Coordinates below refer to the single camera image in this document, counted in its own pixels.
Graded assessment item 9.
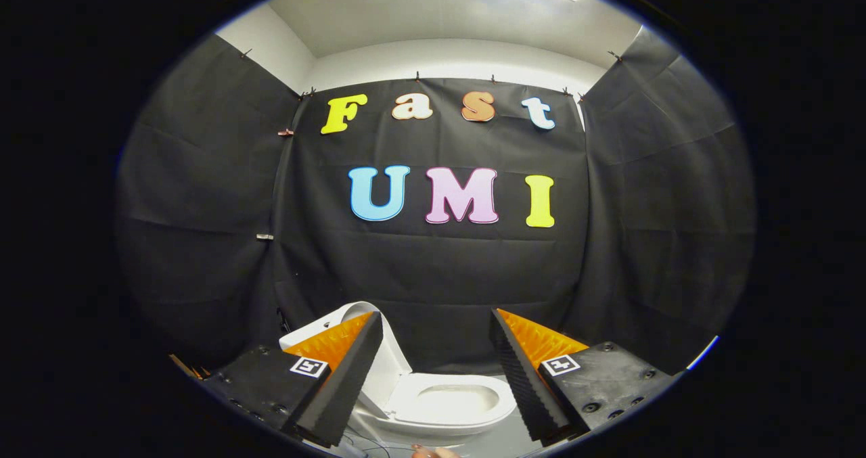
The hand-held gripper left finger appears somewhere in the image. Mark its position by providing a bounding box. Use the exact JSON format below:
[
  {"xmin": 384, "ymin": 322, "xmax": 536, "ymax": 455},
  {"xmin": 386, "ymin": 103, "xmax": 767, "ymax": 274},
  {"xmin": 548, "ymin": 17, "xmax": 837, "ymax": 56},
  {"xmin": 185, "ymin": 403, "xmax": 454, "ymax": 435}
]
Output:
[{"xmin": 203, "ymin": 311, "xmax": 384, "ymax": 448}]

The thin black floor cable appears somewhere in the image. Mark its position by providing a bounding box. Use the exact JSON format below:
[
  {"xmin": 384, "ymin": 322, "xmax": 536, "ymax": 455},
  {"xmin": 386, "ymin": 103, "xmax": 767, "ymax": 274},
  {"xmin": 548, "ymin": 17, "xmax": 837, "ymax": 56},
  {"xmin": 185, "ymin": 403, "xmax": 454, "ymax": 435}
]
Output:
[{"xmin": 340, "ymin": 431, "xmax": 408, "ymax": 458}]

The white toilet seat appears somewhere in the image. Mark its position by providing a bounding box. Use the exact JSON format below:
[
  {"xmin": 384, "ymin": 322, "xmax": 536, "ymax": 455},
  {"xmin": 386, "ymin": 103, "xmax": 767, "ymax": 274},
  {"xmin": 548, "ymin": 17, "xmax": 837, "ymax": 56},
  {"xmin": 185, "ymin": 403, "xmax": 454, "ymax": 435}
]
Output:
[{"xmin": 388, "ymin": 372, "xmax": 519, "ymax": 427}]

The white toilet lid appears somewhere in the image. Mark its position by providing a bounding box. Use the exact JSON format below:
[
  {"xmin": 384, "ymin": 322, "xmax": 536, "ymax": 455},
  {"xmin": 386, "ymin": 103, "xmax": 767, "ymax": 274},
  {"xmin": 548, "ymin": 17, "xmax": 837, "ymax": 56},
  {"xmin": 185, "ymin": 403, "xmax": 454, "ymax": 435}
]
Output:
[{"xmin": 338, "ymin": 301, "xmax": 414, "ymax": 416}]

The white toilet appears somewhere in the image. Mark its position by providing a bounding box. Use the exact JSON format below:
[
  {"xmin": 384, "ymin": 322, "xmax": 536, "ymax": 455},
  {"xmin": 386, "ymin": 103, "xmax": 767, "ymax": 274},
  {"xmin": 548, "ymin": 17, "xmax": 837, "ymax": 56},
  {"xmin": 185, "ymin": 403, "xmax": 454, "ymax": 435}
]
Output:
[{"xmin": 279, "ymin": 301, "xmax": 519, "ymax": 446}]

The black backdrop cloth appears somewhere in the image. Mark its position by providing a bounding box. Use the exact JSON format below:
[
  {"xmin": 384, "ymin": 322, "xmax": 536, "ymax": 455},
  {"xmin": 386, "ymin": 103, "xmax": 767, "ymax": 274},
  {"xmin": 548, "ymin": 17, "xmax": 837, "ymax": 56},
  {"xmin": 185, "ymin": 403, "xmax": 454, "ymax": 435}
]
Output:
[{"xmin": 114, "ymin": 25, "xmax": 756, "ymax": 379}]

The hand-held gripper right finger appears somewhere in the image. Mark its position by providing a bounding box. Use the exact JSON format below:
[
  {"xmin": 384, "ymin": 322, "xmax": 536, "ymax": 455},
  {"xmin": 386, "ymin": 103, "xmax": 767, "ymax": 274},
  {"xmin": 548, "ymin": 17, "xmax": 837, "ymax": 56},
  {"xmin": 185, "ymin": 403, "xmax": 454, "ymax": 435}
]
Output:
[{"xmin": 489, "ymin": 307, "xmax": 678, "ymax": 444}]

